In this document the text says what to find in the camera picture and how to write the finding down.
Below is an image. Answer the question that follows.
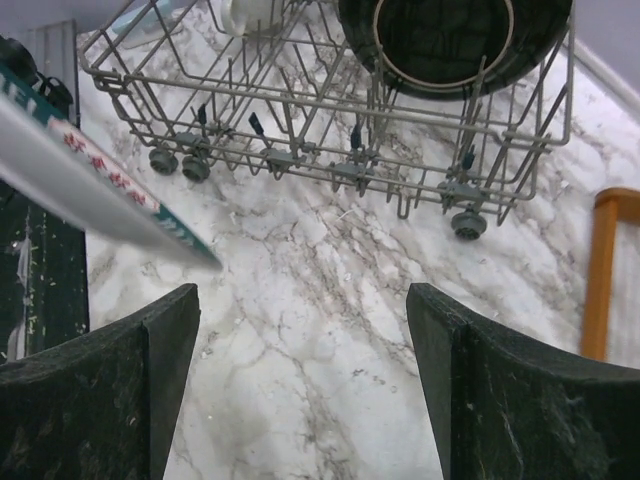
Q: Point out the orange wooden shelf rack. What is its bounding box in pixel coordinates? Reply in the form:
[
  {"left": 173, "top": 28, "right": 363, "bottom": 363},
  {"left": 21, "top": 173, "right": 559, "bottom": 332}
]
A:
[{"left": 580, "top": 187, "right": 639, "bottom": 362}]

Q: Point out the white grey mug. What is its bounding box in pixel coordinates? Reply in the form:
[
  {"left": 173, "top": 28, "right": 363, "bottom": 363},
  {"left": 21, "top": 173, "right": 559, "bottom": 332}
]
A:
[{"left": 220, "top": 0, "right": 284, "bottom": 37}]

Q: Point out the grey wire dish rack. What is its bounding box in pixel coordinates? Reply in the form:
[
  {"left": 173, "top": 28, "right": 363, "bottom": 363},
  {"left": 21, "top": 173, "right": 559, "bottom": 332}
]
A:
[{"left": 79, "top": 1, "right": 575, "bottom": 240}]

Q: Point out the black mounting base bar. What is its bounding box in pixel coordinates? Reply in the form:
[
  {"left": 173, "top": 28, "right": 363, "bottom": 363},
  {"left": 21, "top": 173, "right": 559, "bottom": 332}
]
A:
[{"left": 1, "top": 19, "right": 90, "bottom": 362}]

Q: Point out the black rimmed cream plate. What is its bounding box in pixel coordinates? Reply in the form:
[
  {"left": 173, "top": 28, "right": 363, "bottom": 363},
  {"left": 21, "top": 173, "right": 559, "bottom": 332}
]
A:
[{"left": 338, "top": 0, "right": 573, "bottom": 101}]

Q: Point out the blue rimmed white plate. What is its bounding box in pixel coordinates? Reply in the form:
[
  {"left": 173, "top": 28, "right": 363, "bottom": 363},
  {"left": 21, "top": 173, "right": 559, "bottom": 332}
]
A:
[{"left": 1, "top": 68, "right": 223, "bottom": 271}]

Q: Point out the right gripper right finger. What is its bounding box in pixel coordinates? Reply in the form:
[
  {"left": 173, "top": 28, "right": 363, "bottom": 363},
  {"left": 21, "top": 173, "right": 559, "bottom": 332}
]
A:
[{"left": 406, "top": 283, "right": 639, "bottom": 480}]

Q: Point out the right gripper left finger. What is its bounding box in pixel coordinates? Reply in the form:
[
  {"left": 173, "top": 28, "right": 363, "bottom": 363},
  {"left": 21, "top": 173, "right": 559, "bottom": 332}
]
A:
[{"left": 1, "top": 284, "right": 200, "bottom": 479}]

